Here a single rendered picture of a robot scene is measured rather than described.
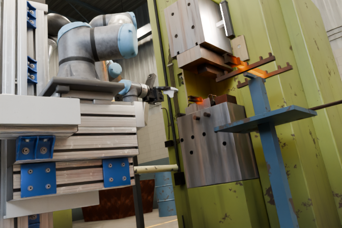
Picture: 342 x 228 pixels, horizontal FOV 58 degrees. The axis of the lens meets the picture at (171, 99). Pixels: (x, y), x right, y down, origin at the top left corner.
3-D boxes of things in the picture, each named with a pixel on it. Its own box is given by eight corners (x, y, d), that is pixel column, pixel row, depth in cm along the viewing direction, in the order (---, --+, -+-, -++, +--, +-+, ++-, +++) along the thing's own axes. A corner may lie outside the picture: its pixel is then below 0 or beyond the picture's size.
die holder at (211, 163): (241, 180, 165) (226, 101, 177) (187, 188, 188) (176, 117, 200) (281, 174, 207) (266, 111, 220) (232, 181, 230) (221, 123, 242)
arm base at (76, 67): (61, 81, 90) (60, 50, 93) (48, 97, 102) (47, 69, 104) (109, 85, 99) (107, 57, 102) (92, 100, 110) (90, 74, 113)
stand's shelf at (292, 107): (294, 109, 126) (293, 104, 126) (214, 131, 150) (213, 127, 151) (317, 115, 148) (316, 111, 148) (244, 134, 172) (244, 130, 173)
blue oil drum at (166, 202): (174, 216, 594) (168, 169, 619) (152, 218, 628) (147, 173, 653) (192, 211, 638) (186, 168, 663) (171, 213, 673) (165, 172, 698)
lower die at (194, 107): (211, 109, 191) (208, 96, 193) (186, 117, 203) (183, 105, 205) (243, 115, 222) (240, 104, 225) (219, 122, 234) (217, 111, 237)
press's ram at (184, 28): (216, 35, 195) (205, -18, 207) (170, 58, 218) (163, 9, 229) (247, 52, 227) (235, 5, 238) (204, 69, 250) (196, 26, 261)
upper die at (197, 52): (201, 57, 201) (199, 44, 203) (178, 67, 213) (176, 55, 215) (233, 69, 232) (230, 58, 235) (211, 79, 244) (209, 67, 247)
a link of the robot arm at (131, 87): (116, 97, 148) (114, 81, 151) (133, 101, 157) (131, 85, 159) (126, 92, 144) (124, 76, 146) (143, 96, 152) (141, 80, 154)
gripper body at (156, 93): (155, 105, 169) (139, 102, 160) (153, 90, 171) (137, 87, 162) (165, 101, 164) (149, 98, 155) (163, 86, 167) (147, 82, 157)
